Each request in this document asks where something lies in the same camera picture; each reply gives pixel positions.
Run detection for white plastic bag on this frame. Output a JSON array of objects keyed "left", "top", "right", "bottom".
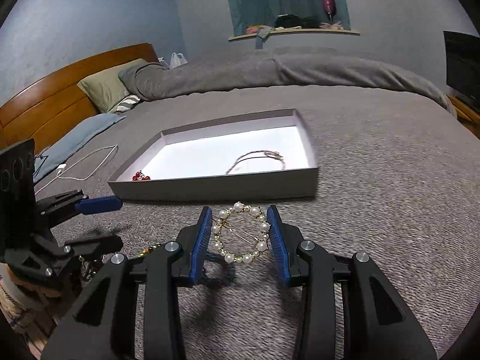
[{"left": 169, "top": 52, "right": 188, "bottom": 69}]

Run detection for striped pillow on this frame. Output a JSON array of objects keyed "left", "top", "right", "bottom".
[{"left": 112, "top": 94, "right": 141, "bottom": 113}]

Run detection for olive green pillow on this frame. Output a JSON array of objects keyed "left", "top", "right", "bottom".
[{"left": 77, "top": 58, "right": 146, "bottom": 113}]

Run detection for light blue cloth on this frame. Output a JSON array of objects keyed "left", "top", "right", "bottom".
[{"left": 33, "top": 114, "right": 125, "bottom": 183}]

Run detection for pink braided cord bracelet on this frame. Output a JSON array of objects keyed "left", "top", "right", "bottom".
[{"left": 225, "top": 149, "right": 287, "bottom": 176}]

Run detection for grey bed cover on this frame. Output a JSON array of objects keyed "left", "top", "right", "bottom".
[{"left": 38, "top": 86, "right": 479, "bottom": 359}]

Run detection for wooden window sill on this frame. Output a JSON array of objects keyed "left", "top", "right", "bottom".
[{"left": 228, "top": 28, "right": 360, "bottom": 42}]

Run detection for wooden headboard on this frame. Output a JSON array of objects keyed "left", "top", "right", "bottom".
[{"left": 1, "top": 43, "right": 157, "bottom": 153}]

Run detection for wooden tv stand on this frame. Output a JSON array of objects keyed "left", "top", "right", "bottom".
[{"left": 448, "top": 95, "right": 480, "bottom": 138}]

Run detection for grey shallow cardboard tray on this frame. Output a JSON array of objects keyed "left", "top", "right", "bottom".
[{"left": 108, "top": 109, "right": 319, "bottom": 203}]

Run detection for red bead tassel charm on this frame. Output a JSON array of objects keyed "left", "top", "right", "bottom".
[{"left": 132, "top": 171, "right": 151, "bottom": 181}]

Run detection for black television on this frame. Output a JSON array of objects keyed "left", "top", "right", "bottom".
[{"left": 443, "top": 31, "right": 480, "bottom": 111}]

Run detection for left forearm patterned sleeve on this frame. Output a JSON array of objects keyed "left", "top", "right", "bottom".
[{"left": 1, "top": 263, "right": 76, "bottom": 359}]

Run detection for black clothes on sill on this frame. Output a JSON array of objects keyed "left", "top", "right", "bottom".
[{"left": 274, "top": 14, "right": 320, "bottom": 29}]

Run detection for grey rolled duvet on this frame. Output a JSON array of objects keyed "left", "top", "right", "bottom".
[{"left": 118, "top": 46, "right": 455, "bottom": 113}]

